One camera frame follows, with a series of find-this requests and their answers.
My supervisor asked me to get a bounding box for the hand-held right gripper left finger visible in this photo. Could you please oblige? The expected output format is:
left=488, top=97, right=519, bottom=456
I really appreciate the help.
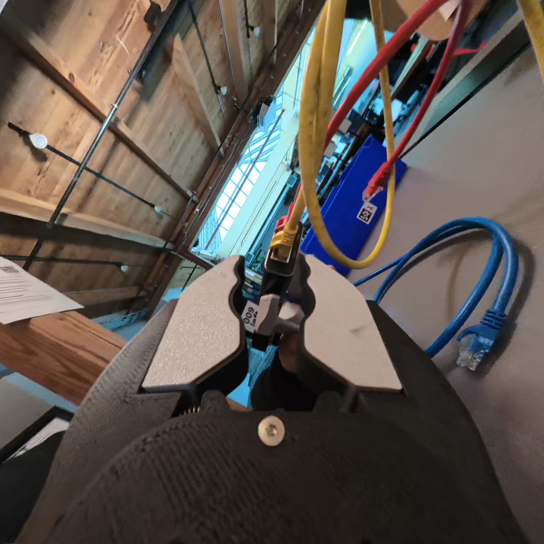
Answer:
left=140, top=254, right=250, bottom=396

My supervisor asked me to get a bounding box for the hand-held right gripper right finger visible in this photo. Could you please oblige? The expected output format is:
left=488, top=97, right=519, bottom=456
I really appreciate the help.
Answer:
left=295, top=254, right=404, bottom=398

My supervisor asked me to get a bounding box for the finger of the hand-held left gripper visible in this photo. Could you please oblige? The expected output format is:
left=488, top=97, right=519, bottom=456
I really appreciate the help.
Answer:
left=254, top=293, right=307, bottom=341

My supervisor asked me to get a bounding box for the black network splitter box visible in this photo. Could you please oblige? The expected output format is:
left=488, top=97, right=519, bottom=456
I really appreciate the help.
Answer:
left=263, top=221, right=306, bottom=298

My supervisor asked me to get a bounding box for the blue plastic bin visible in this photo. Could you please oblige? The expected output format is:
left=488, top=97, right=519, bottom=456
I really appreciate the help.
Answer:
left=299, top=134, right=408, bottom=277

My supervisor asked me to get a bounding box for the red ethernet cable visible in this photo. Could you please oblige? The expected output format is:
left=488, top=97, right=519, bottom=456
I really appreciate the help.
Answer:
left=274, top=0, right=487, bottom=234

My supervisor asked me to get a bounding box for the blue ethernet cable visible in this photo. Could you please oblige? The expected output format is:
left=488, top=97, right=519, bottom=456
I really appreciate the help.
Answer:
left=353, top=217, right=520, bottom=371

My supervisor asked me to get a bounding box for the yellow ethernet cable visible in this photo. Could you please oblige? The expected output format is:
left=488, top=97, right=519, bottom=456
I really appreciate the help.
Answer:
left=271, top=0, right=544, bottom=270

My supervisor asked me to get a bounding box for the grey desk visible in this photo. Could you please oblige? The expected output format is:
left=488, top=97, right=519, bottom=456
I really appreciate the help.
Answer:
left=346, top=8, right=544, bottom=544

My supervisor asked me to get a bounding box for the person's left hand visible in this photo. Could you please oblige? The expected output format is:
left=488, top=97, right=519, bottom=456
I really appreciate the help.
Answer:
left=275, top=331, right=300, bottom=375

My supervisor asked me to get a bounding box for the white notice sheet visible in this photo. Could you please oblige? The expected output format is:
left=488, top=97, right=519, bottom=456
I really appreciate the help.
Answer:
left=0, top=255, right=84, bottom=326

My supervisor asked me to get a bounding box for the black framed sheet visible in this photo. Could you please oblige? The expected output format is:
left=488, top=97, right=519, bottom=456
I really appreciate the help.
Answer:
left=0, top=406, right=74, bottom=464

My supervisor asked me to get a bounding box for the grey ceiling-mounted unit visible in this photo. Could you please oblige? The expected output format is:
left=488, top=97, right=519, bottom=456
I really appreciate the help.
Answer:
left=257, top=98, right=277, bottom=128

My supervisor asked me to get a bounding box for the instruction sheet on stand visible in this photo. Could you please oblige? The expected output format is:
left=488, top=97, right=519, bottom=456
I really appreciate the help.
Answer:
left=397, top=0, right=472, bottom=42

